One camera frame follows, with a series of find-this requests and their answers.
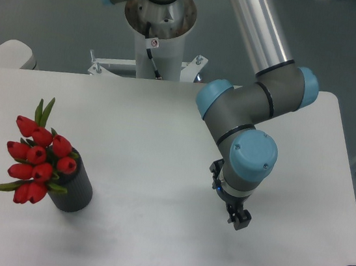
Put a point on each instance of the white chair corner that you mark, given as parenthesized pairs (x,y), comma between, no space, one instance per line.
(17,55)

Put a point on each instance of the dark grey ribbed vase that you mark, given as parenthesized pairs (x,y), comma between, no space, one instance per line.
(79,189)

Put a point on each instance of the white metal base frame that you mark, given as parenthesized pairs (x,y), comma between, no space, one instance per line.
(114,65)

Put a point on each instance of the red tulip bouquet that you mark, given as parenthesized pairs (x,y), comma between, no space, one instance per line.
(44,159)

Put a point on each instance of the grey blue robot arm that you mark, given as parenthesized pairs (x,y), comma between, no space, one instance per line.
(231,114)

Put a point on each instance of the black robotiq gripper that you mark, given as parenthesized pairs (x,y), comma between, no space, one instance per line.
(233,198)

